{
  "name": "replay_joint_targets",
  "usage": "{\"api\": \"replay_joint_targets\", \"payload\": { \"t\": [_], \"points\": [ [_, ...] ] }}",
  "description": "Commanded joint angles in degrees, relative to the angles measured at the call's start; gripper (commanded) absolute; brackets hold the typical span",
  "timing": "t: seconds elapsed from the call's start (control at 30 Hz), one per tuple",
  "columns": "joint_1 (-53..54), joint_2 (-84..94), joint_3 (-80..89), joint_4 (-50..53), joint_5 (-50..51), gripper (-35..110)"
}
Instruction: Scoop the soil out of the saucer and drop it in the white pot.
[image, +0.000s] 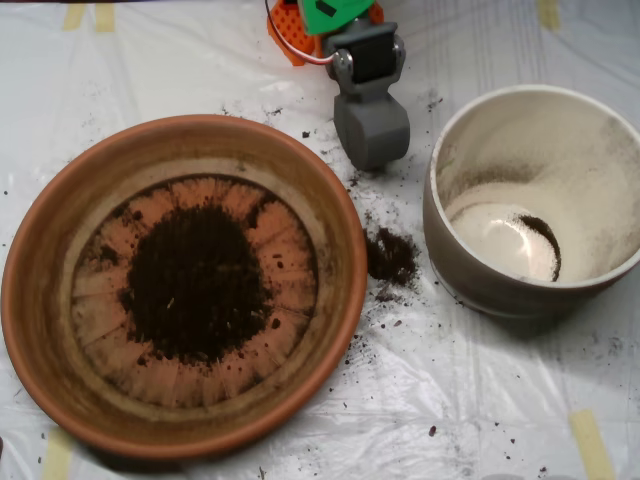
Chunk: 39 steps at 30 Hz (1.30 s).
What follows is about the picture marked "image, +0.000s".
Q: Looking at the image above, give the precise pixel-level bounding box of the dark soil heap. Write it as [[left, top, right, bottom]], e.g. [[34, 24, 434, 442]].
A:
[[119, 202, 277, 366]]

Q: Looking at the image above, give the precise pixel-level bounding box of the orange green robot base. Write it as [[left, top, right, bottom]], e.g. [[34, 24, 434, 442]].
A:
[[266, 0, 387, 69]]

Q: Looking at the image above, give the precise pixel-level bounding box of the spilled soil pile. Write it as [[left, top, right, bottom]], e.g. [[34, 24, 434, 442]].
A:
[[364, 227, 421, 289]]

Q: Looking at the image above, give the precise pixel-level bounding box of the white ceramic pot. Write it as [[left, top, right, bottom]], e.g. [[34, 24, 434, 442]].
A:
[[422, 83, 640, 321]]

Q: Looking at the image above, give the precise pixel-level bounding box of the terracotta clay bowl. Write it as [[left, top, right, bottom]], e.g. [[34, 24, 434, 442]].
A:
[[0, 113, 370, 461]]

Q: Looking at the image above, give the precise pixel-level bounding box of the beige masking tape strip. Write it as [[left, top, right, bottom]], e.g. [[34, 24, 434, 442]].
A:
[[94, 3, 117, 34], [62, 3, 86, 31], [42, 427, 76, 480], [537, 0, 561, 31], [568, 408, 616, 480]]

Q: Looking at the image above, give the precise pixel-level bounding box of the clear plastic cover sheet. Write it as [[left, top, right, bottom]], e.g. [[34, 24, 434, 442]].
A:
[[0, 2, 640, 480]]

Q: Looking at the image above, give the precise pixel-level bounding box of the red white servo cable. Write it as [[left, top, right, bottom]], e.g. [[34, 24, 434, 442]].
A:
[[263, 0, 337, 67]]

